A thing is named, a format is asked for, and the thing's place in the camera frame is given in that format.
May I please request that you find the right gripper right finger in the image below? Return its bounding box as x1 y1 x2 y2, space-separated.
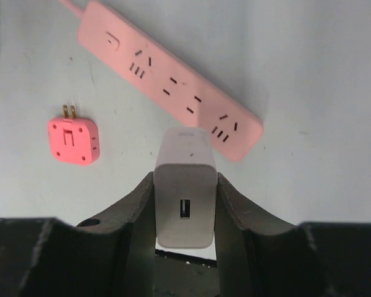
215 175 371 296

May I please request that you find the pink square adapter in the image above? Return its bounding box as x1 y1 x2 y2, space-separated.
47 105 100 166

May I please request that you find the pink power strip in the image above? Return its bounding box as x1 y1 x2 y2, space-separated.
63 1 263 161

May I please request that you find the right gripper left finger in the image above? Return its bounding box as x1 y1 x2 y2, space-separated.
0 174 156 296

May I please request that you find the white cube charger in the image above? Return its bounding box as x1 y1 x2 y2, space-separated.
153 127 218 249

